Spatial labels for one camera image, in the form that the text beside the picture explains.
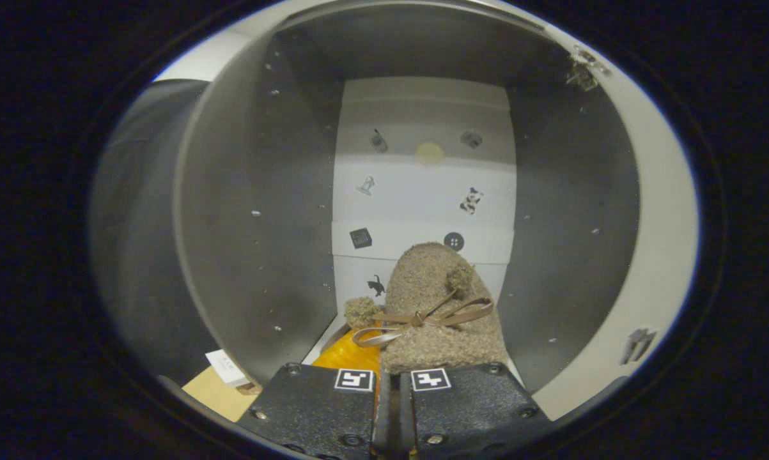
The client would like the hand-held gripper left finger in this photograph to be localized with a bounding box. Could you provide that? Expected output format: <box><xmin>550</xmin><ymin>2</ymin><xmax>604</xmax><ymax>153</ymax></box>
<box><xmin>237</xmin><ymin>329</ymin><xmax>385</xmax><ymax>460</ymax></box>

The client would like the brown fuzzy slipper shoe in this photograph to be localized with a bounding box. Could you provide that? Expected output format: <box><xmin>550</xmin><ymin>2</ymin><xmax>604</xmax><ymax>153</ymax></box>
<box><xmin>345</xmin><ymin>241</ymin><xmax>509</xmax><ymax>374</ymax></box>

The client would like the grey shoe cabinet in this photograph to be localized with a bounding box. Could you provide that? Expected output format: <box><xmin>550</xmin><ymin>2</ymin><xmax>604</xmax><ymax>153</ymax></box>
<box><xmin>173</xmin><ymin>0</ymin><xmax>641</xmax><ymax>394</ymax></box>

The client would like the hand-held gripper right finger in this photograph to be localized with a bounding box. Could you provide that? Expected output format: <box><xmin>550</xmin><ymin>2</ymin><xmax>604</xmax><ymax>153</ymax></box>
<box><xmin>400</xmin><ymin>362</ymin><xmax>554</xmax><ymax>460</ymax></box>

